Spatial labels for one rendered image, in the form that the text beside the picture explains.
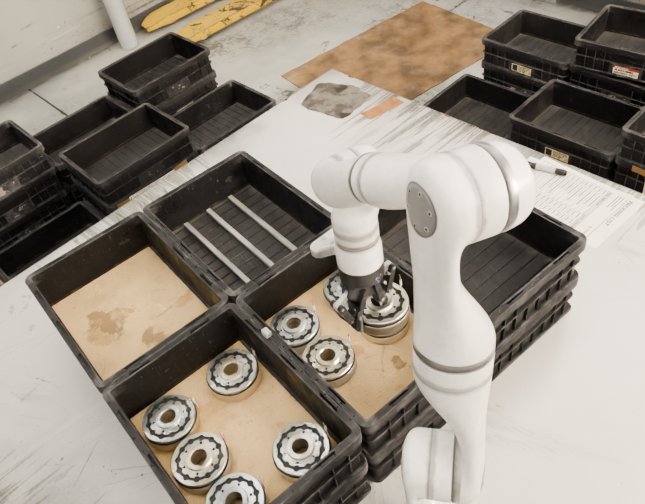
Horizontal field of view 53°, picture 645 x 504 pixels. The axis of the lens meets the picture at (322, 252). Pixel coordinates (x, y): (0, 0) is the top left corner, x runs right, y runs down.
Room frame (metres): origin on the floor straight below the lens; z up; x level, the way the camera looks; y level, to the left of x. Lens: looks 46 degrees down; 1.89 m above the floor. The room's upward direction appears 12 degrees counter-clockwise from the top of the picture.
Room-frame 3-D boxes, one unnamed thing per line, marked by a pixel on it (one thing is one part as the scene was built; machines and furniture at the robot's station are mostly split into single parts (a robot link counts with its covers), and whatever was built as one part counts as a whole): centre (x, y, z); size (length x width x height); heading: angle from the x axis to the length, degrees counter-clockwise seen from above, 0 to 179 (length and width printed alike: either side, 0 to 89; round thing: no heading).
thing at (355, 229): (0.71, -0.07, 1.27); 0.09 x 0.07 x 0.15; 110
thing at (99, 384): (0.95, 0.43, 0.92); 0.40 x 0.30 x 0.02; 31
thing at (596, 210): (1.18, -0.65, 0.70); 0.33 x 0.23 x 0.01; 36
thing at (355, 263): (0.72, -0.05, 1.17); 0.11 x 0.09 x 0.06; 35
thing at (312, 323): (0.82, 0.09, 0.86); 0.10 x 0.10 x 0.01
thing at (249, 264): (1.11, 0.17, 0.87); 0.40 x 0.30 x 0.11; 31
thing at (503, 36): (2.34, -1.07, 0.31); 0.40 x 0.30 x 0.34; 36
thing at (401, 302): (0.72, -0.08, 1.00); 0.10 x 0.10 x 0.01
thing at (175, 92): (2.59, 0.54, 0.37); 0.40 x 0.30 x 0.45; 126
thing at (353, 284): (0.70, -0.06, 1.10); 0.08 x 0.08 x 0.09
